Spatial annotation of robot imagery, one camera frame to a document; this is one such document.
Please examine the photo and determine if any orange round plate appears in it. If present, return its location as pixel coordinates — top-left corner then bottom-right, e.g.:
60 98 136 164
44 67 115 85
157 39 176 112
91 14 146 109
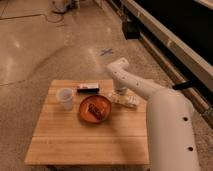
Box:
79 95 112 124

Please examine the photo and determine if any wooden table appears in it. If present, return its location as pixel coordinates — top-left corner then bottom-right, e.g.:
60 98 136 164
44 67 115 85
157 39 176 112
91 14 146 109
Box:
25 80 149 165

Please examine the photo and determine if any white bottle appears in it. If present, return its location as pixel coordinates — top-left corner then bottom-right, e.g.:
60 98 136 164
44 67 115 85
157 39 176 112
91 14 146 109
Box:
108 93 140 108

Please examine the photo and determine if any brown food piece on plate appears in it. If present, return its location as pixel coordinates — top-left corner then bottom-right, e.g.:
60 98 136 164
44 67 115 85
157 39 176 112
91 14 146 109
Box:
88 104 102 120

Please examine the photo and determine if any dark rectangular box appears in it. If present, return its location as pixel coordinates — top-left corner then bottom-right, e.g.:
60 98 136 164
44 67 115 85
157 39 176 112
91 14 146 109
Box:
77 83 99 94

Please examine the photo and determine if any grey object with cable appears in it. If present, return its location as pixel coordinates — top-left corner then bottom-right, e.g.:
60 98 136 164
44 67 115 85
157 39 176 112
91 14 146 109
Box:
50 0 80 14

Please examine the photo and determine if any black box on floor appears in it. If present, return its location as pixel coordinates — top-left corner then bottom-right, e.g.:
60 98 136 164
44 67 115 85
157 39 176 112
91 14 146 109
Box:
122 22 140 39

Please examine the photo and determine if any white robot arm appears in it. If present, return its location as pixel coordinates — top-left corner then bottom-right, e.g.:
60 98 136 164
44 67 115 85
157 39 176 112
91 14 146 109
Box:
107 58 201 171

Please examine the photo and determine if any translucent plastic cup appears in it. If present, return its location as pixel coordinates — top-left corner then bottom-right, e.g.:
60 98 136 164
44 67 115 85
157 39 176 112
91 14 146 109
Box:
56 88 74 110

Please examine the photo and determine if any long beige counter rail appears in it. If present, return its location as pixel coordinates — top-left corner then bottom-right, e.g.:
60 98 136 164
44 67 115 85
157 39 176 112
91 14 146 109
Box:
121 0 213 91

